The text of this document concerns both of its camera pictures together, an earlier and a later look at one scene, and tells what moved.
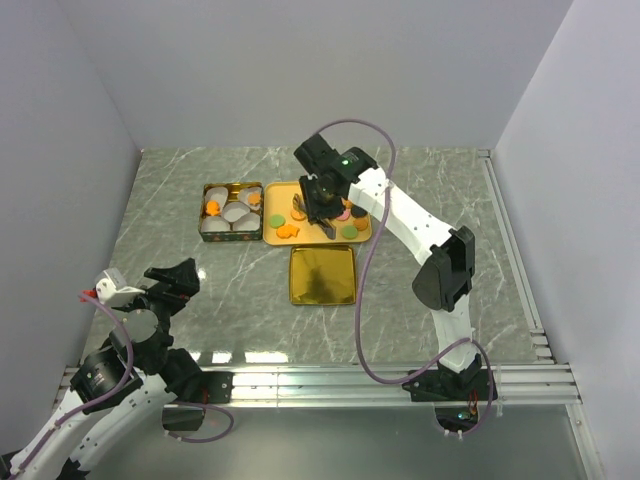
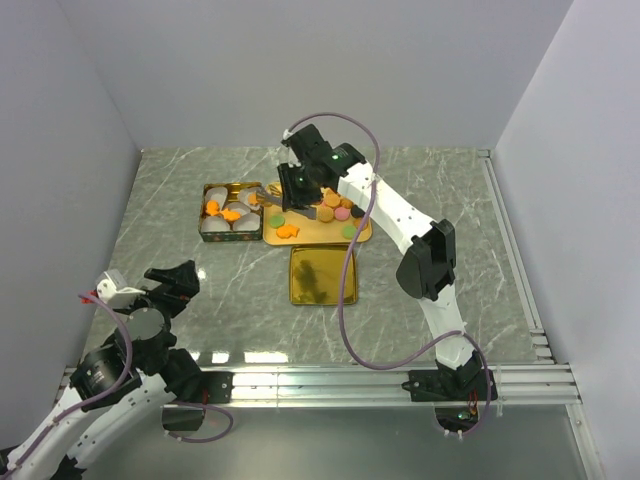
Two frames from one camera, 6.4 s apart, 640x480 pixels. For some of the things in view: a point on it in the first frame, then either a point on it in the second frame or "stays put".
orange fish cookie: x=212 y=208 stays put
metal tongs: x=326 y=224 -> x=310 y=212
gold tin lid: x=322 y=275 stays put
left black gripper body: x=172 y=299 stays put
